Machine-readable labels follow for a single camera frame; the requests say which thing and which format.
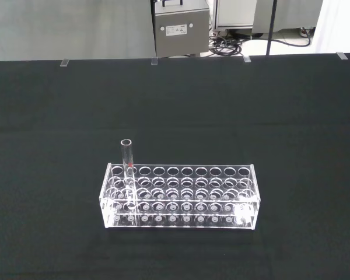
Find white framed cabinet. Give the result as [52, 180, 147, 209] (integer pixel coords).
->
[212, 0, 258, 32]

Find clear test tube rack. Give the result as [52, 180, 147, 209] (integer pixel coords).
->
[99, 163, 261, 230]

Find black bench cloth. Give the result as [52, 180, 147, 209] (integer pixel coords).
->
[0, 52, 350, 280]

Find grey metal cabinet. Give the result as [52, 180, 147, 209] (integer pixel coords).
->
[150, 0, 212, 58]

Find black coiled floor cables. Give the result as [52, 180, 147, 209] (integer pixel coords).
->
[208, 29, 243, 57]

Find black tripod pole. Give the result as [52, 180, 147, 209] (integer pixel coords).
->
[265, 0, 278, 56]

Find grey steel cabinet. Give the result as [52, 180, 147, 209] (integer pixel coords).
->
[251, 0, 323, 33]

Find black floor cable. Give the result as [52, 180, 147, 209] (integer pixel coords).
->
[241, 26, 313, 48]

